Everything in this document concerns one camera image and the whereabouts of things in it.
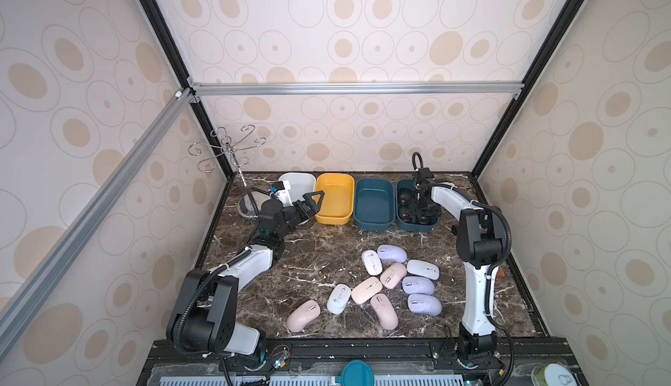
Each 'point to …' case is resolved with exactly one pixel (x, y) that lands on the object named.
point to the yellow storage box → (337, 204)
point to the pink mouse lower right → (385, 312)
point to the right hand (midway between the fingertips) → (434, 213)
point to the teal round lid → (356, 373)
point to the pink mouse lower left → (304, 313)
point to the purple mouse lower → (425, 304)
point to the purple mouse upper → (391, 253)
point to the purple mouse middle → (418, 285)
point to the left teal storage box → (374, 203)
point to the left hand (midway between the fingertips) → (326, 196)
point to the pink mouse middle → (370, 287)
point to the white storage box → (300, 183)
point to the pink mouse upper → (392, 275)
